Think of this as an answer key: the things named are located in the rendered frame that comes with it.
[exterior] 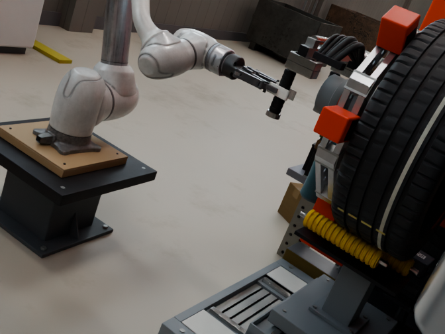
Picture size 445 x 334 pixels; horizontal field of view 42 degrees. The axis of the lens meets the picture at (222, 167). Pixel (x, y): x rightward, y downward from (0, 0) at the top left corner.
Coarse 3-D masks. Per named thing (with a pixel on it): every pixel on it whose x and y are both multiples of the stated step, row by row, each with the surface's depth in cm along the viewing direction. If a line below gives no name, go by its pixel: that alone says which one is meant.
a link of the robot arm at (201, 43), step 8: (176, 32) 184; (184, 32) 182; (192, 32) 181; (200, 32) 182; (192, 40) 177; (200, 40) 178; (208, 40) 179; (216, 40) 183; (200, 48) 177; (208, 48) 178; (200, 56) 178; (200, 64) 180
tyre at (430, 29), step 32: (416, 64) 141; (384, 96) 140; (416, 96) 138; (384, 128) 140; (416, 128) 137; (352, 160) 145; (384, 160) 140; (416, 160) 136; (352, 192) 150; (384, 192) 143; (416, 192) 137; (352, 224) 158; (416, 224) 142
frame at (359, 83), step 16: (368, 64) 150; (384, 64) 149; (352, 80) 148; (368, 80) 147; (352, 96) 152; (368, 96) 148; (352, 112) 149; (320, 144) 155; (336, 144) 153; (320, 160) 157; (336, 160) 154; (320, 176) 164; (320, 192) 171
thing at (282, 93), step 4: (272, 84) 169; (276, 84) 169; (280, 88) 168; (284, 88) 168; (272, 92) 170; (280, 92) 168; (284, 92) 167; (288, 92) 167; (280, 96) 168; (284, 96) 168; (288, 96) 167; (284, 100) 168
